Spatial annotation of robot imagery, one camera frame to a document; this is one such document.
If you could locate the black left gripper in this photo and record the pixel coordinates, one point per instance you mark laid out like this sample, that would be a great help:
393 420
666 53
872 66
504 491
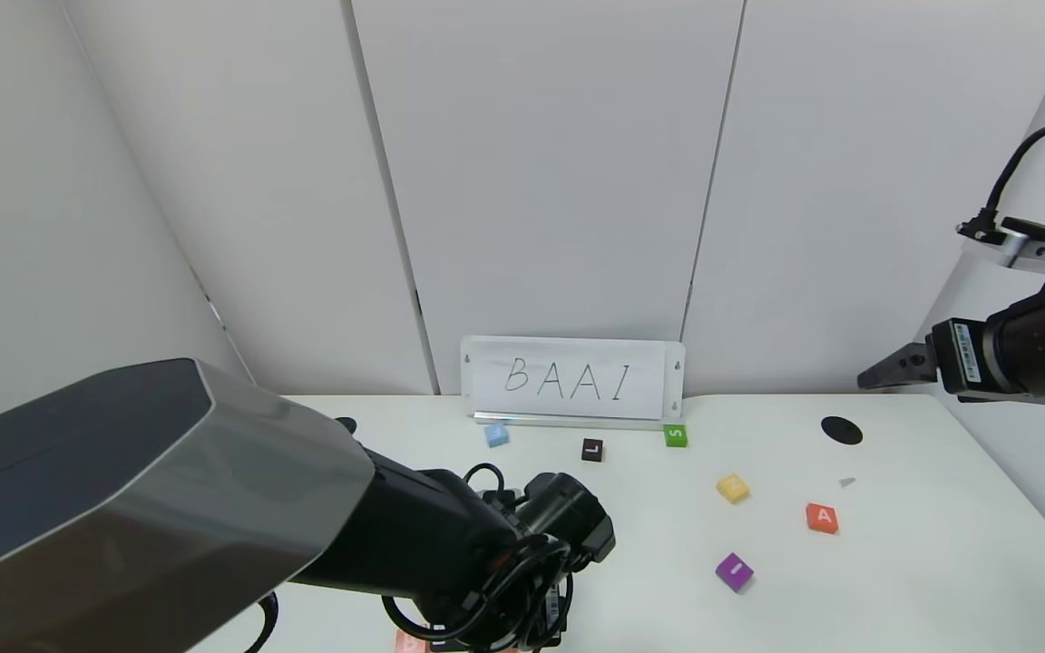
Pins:
548 620

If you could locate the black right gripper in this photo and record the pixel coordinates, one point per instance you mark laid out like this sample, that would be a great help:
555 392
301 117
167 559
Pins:
961 355

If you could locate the orange letter B block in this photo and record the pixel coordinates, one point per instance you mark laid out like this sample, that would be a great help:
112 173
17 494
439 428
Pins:
409 644

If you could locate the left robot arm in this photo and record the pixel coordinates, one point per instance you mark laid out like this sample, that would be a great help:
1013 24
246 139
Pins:
123 490

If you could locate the white paper reading BAAI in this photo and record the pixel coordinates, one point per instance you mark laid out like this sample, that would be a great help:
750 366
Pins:
486 399

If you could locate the black round table grommet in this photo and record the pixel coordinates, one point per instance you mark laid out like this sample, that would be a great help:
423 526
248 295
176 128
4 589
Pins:
348 424
841 432

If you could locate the orange letter A block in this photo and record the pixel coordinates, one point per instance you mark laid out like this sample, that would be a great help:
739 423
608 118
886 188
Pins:
821 519

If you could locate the black letter L block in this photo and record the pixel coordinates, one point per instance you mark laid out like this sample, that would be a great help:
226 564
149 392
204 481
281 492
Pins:
591 451

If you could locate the light blue letter block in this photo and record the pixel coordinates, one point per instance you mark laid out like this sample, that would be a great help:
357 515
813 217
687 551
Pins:
497 436

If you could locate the purple letter I block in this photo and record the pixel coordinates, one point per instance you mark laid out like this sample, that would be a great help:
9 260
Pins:
734 572

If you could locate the yellow letter block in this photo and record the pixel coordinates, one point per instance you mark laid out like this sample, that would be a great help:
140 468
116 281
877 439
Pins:
732 489

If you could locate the green letter S block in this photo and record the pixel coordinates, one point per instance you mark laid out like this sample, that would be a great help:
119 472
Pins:
676 437

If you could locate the white sign holder board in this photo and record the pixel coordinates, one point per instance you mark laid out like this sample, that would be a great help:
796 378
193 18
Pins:
673 385

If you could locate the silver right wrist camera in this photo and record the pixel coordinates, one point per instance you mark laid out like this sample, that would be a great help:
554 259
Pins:
1021 245

